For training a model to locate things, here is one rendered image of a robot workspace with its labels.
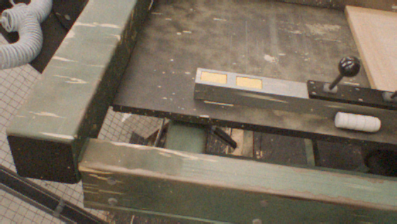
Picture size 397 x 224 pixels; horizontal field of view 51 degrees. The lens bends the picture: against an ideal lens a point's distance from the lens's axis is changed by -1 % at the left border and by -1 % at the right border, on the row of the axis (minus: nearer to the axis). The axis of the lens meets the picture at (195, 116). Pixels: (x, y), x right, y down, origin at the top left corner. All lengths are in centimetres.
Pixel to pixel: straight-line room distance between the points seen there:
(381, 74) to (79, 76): 65
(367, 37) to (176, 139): 59
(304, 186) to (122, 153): 28
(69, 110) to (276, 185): 33
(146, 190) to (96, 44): 29
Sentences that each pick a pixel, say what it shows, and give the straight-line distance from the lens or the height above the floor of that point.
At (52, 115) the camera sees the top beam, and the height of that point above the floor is 187.
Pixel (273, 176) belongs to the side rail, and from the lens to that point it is 64.
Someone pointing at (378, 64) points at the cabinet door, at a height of 133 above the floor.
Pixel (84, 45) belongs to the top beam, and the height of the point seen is 188.
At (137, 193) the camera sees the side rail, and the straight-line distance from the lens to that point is 66.
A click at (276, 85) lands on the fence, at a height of 155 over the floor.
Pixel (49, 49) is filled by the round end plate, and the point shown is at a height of 191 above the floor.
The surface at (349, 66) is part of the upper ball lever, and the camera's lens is 74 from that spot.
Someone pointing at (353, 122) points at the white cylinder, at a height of 142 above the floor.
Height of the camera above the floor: 194
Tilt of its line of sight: 22 degrees down
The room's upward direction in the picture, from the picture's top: 54 degrees counter-clockwise
